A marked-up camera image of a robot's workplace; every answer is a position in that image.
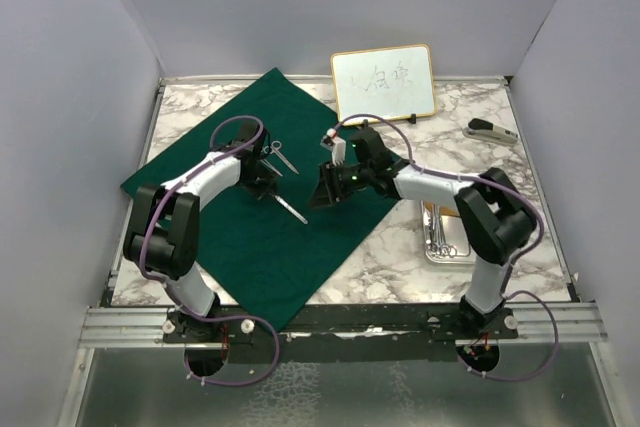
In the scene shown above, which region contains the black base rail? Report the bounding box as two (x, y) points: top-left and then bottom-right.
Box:
(162, 303), (518, 364)

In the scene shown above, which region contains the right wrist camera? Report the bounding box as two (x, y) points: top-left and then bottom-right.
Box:
(320, 128), (346, 166)

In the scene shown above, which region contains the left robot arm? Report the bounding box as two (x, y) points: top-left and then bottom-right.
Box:
(123, 115), (276, 342)

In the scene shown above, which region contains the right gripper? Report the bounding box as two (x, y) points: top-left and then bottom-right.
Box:
(307, 159), (373, 210)

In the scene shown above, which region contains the green surgical cloth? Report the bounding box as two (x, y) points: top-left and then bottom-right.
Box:
(123, 69), (422, 329)

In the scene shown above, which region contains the orange strip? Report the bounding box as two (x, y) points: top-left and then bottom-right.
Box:
(424, 202), (459, 217)

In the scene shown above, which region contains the steel scalpel handle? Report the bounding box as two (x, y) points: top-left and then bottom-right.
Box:
(271, 193), (308, 225)

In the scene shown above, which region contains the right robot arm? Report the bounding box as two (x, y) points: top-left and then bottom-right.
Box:
(310, 127), (544, 338)

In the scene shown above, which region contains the steel hemostat clamp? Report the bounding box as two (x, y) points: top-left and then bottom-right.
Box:
(426, 210), (457, 258)

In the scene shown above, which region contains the white board with frame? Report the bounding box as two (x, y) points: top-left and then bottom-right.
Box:
(330, 44), (437, 125)

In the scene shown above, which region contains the black grey stapler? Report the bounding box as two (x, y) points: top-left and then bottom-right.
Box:
(463, 118), (519, 145)

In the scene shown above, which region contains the stainless steel tray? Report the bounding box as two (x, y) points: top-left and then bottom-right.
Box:
(421, 202), (475, 267)

